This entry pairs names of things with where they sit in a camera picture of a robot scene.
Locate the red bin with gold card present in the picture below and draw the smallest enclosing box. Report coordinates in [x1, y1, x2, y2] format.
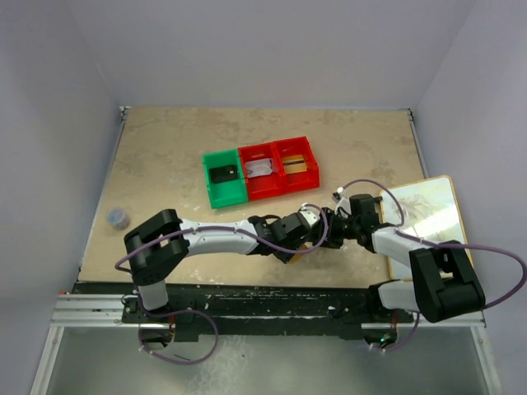
[273, 136, 320, 193]

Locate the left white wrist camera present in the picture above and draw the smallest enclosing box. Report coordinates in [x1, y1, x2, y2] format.
[298, 205, 322, 228]

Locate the white board with wooden frame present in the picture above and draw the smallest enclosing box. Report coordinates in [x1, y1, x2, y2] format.
[378, 174, 470, 281]

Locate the gold card with black stripe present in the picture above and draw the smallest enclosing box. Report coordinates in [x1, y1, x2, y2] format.
[282, 155, 308, 174]

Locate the red bin with silver card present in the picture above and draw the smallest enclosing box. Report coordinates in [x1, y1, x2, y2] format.
[238, 142, 285, 201]

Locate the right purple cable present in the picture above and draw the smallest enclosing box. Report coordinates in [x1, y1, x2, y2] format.
[335, 178, 527, 355]

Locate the silver card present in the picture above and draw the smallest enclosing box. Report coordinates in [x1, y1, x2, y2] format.
[245, 158, 274, 179]

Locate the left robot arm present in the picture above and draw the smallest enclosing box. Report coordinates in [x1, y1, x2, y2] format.
[114, 204, 329, 312]

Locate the aluminium frame rail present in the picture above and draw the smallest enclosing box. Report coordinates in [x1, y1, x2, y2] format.
[50, 294, 124, 328]

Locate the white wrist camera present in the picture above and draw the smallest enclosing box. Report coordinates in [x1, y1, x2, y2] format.
[298, 205, 322, 228]
[332, 187, 351, 217]

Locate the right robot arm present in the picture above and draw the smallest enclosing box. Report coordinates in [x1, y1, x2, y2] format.
[322, 192, 486, 323]

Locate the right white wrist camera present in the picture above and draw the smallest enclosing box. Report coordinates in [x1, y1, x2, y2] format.
[332, 187, 351, 217]

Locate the green plastic bin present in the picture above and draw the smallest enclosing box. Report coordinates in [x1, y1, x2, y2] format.
[202, 149, 249, 209]

